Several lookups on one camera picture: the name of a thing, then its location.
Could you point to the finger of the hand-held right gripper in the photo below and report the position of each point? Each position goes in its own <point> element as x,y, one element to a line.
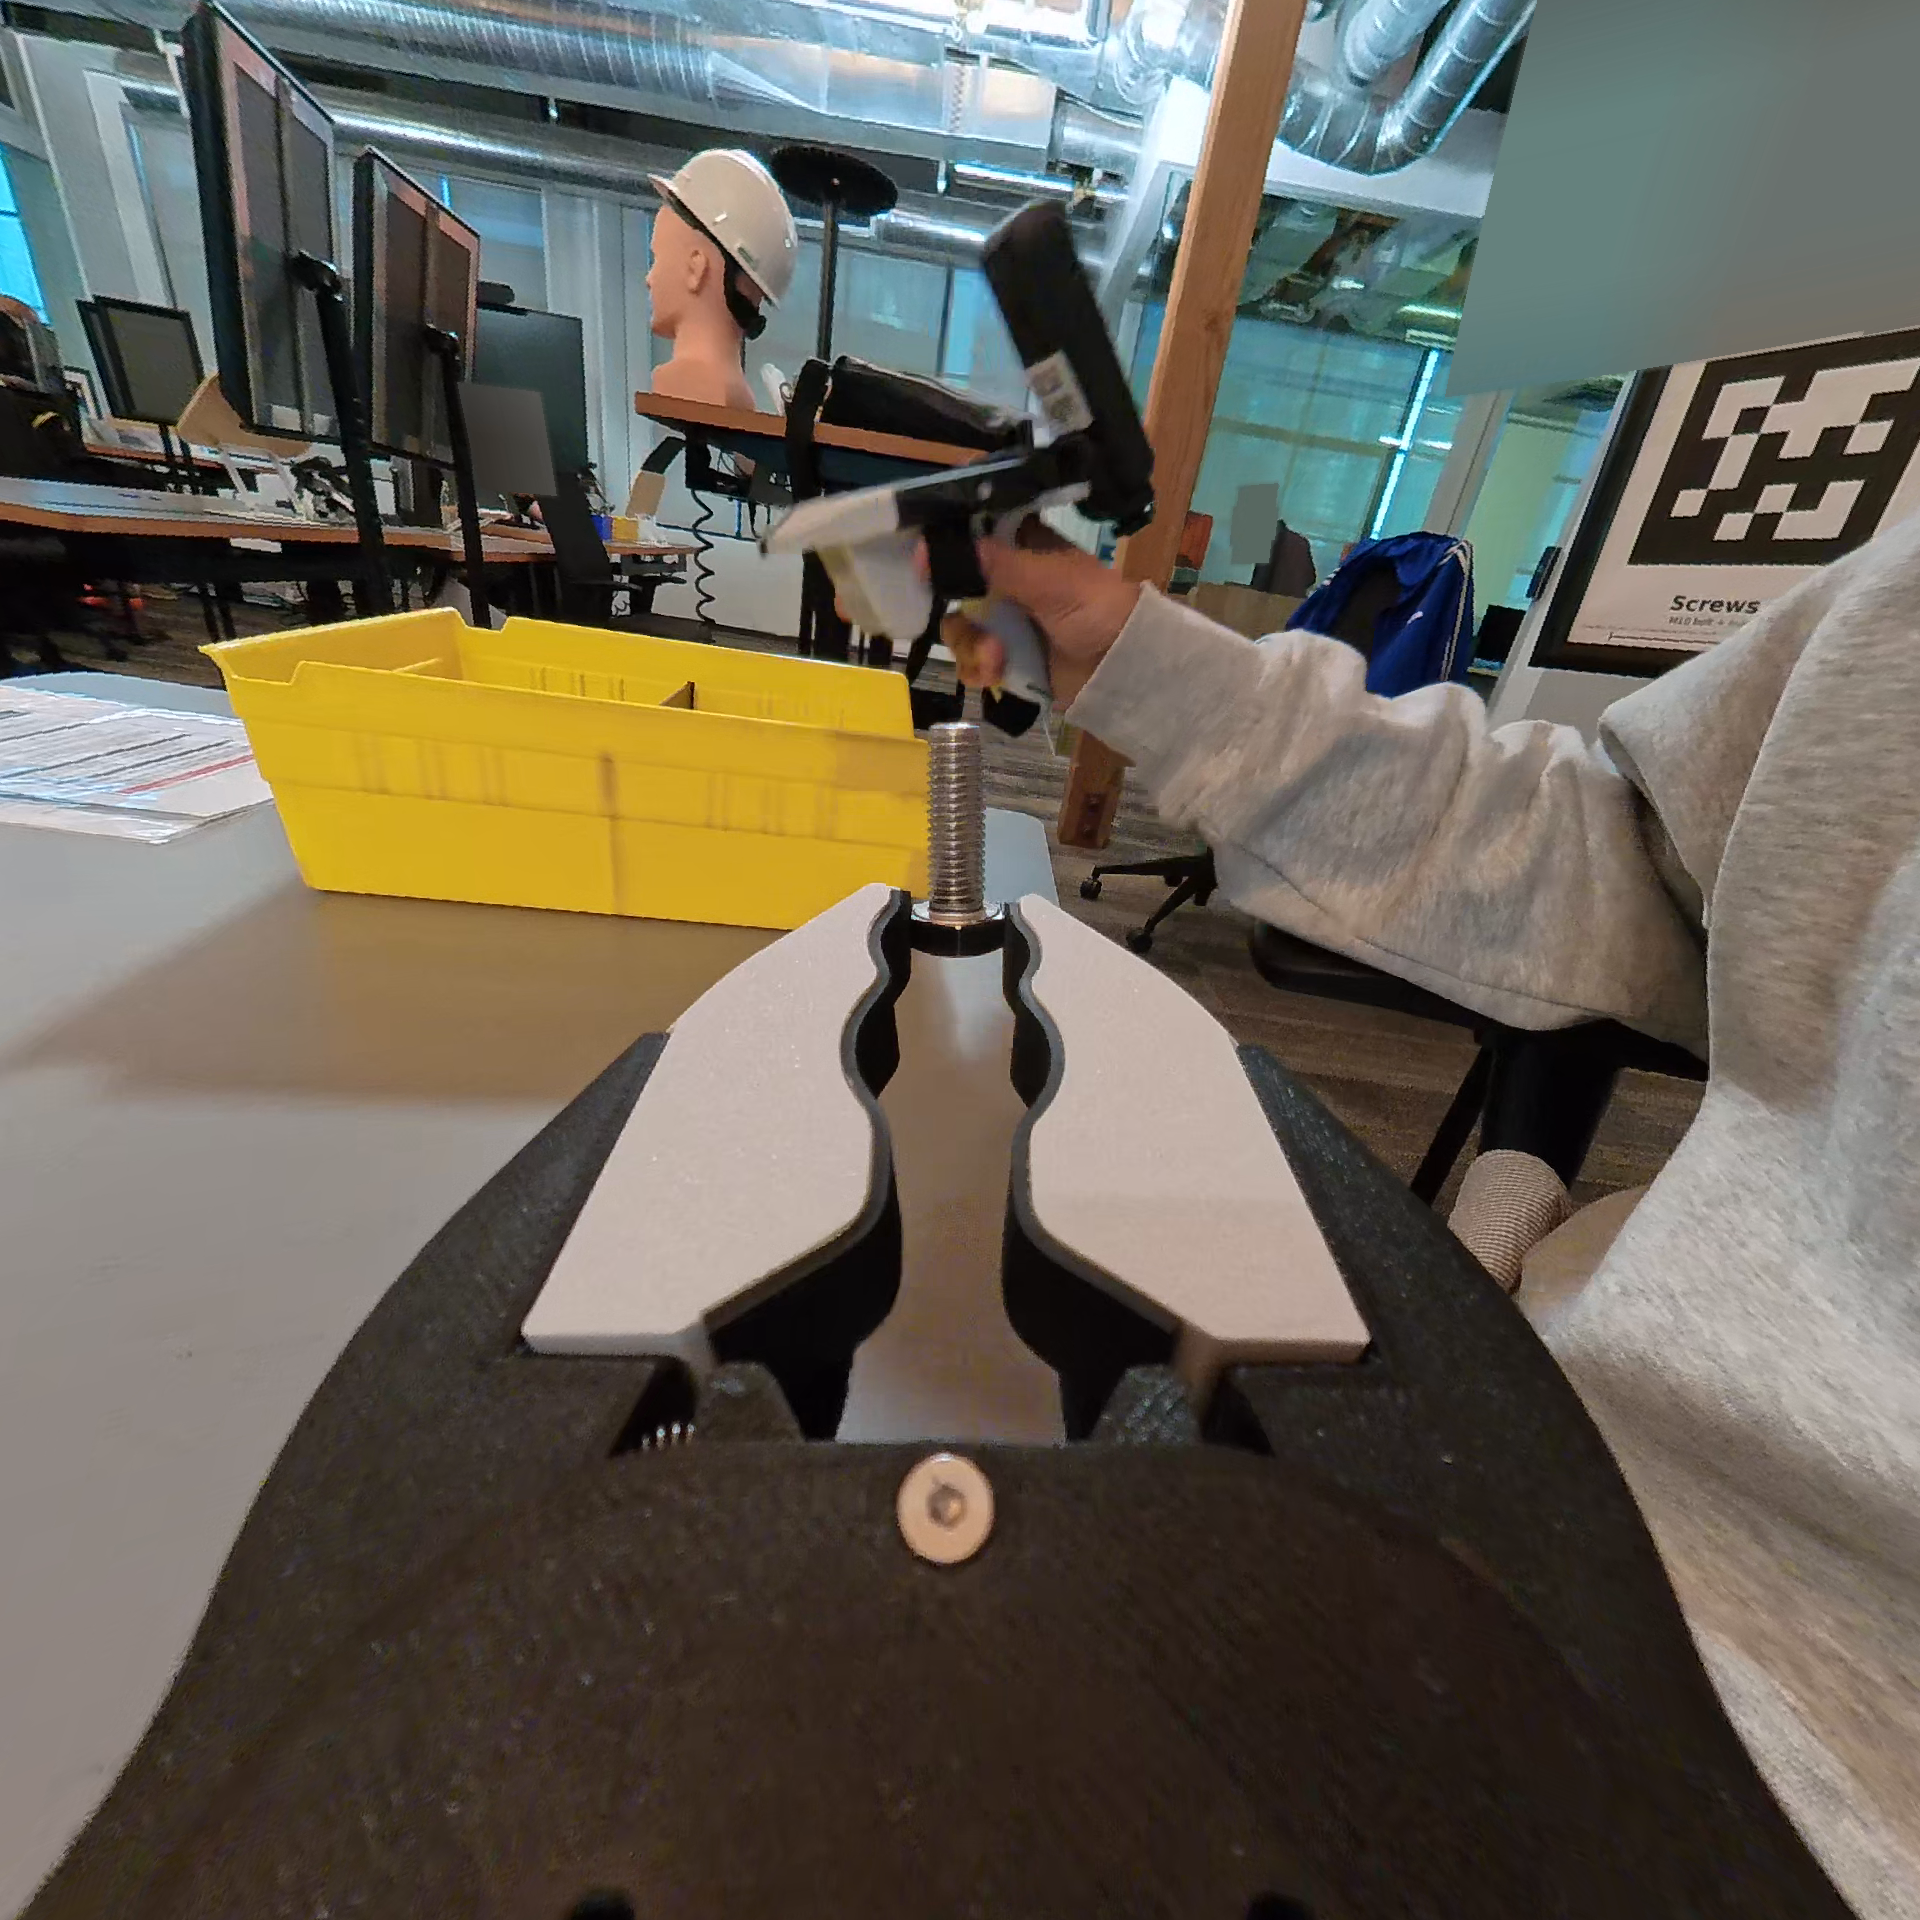
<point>886,500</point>
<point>855,529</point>

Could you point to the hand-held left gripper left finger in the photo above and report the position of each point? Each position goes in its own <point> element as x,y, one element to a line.
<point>721,1151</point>

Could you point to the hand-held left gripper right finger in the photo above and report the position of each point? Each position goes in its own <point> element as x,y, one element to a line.
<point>1185,1169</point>

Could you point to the steel hex bolt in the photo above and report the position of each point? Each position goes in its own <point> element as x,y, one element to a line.
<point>953,817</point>

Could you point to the yellow plastic bin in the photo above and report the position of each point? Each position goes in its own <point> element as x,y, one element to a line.
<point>479,827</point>

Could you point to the person's right forearm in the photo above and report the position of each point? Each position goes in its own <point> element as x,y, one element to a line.
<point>1351,808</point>

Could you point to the wooden top standing desk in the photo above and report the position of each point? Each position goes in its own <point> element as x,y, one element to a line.
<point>721,415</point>

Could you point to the grey desk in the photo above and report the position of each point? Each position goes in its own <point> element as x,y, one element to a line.
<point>299,1122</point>

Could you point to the long wooden office desk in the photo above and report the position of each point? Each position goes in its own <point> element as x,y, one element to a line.
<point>149,516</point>

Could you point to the person's right hand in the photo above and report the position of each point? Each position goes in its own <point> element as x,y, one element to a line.
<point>1066,600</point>

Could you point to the black bag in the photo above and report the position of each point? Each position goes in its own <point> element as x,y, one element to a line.
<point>901,405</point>

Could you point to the mannequin head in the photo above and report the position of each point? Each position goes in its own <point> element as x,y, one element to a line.
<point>694,328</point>

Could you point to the black office chair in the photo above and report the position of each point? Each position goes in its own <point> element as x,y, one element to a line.
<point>1351,968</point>
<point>579,560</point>

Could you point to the black swivel chair base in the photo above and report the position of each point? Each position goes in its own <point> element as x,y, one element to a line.
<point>1152,895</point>

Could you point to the black floor lamp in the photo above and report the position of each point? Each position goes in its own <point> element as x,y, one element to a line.
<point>829,182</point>

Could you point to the white hard hat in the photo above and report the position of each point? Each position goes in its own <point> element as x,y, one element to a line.
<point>742,211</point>

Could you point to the dark wide monitor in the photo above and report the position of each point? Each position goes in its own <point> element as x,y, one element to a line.
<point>532,348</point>

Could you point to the blue jacket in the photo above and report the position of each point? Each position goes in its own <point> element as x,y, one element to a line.
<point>1398,600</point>

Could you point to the silver ventilation ducts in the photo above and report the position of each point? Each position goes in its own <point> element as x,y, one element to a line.
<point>1398,90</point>

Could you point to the tall black monitor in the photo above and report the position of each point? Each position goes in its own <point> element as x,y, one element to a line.
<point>419,313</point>
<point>254,223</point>

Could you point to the person's grey sweatshirt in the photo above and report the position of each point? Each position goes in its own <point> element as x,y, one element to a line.
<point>1770,1202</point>

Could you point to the framed marker sign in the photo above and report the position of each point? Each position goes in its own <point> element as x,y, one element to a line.
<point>1770,446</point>

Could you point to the small black monitor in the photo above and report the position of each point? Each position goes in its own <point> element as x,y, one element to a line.
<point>139,358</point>

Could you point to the printed paper sheet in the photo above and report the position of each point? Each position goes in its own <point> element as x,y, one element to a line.
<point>108,758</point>

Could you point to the wooden post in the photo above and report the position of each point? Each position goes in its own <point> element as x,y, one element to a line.
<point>1222,270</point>

